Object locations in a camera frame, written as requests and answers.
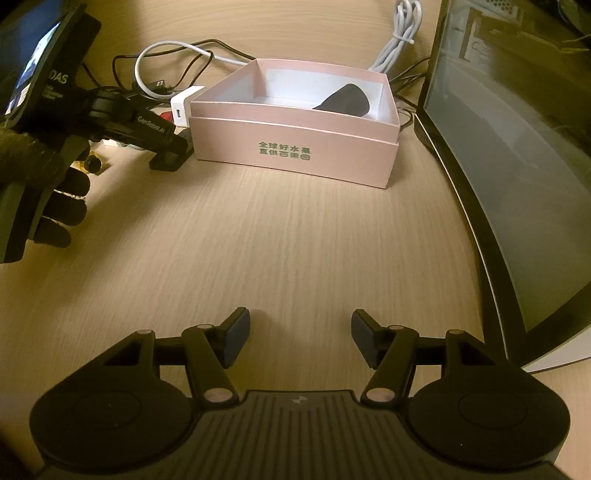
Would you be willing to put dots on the white power adapter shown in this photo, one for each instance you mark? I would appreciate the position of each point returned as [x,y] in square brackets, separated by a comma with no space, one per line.
[182,106]

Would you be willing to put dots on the person's left hand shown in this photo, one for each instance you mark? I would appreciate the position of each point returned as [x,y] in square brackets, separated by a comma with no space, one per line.
[64,194]

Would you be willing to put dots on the small black round object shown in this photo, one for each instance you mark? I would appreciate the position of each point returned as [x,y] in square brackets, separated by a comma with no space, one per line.
[93,163]

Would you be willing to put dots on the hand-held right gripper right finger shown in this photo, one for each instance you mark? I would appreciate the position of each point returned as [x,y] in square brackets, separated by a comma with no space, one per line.
[362,334]

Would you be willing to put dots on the black curved object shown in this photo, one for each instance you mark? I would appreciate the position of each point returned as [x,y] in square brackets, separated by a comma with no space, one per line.
[344,101]

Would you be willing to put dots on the pink cardboard box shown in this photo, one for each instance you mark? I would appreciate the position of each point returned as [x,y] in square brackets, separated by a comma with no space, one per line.
[295,147]

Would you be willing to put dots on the small red item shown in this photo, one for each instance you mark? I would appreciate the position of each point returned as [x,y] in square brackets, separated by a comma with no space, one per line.
[166,115]

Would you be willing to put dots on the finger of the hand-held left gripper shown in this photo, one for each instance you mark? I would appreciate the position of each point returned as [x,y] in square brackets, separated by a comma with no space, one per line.
[171,154]

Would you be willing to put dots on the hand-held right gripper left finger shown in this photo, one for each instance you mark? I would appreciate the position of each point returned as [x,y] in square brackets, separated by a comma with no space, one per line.
[238,332]

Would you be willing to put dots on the computer monitor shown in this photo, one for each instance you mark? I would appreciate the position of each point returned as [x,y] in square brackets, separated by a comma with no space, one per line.
[508,138]

